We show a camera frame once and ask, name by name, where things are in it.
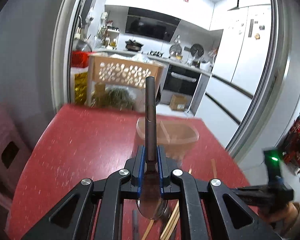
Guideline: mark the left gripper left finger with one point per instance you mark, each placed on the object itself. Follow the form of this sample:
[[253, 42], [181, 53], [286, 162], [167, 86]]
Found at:
[[93, 209]]

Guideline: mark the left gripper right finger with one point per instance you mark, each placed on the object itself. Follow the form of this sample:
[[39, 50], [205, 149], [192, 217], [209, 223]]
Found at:
[[209, 209]]

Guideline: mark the dark spoon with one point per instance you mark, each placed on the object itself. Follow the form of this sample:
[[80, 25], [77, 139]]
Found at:
[[150, 203], [135, 225]]

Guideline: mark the patterned chopstick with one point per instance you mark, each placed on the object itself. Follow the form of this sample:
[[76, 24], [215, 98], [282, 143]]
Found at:
[[214, 169]]

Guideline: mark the bamboo chopstick long diagonal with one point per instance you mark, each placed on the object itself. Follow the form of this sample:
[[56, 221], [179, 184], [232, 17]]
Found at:
[[151, 222]]

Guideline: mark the operator hand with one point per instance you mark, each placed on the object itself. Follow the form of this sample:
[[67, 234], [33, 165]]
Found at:
[[282, 220]]

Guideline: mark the beige utensil holder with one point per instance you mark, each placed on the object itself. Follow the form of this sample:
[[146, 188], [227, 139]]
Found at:
[[177, 136]]

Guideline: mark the pink plastic stool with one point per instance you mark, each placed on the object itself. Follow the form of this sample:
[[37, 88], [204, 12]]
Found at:
[[14, 153]]

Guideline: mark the cardboard box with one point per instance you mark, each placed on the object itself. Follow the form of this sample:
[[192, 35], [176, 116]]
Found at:
[[178, 103]]

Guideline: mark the beige flower-cutout rack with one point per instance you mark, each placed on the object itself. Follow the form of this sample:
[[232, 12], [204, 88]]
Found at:
[[118, 82]]

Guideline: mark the black built-in oven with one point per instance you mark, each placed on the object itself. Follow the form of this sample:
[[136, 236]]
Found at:
[[181, 80]]

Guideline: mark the white refrigerator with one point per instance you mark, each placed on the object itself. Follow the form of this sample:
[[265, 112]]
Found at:
[[238, 65]]

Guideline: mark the red basket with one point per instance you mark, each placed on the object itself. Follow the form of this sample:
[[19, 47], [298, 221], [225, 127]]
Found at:
[[80, 59]]

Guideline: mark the black wok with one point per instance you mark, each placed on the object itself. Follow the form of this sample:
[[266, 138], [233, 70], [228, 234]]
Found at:
[[133, 45]]

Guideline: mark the black range hood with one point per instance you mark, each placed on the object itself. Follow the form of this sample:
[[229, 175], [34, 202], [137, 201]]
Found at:
[[151, 24]]

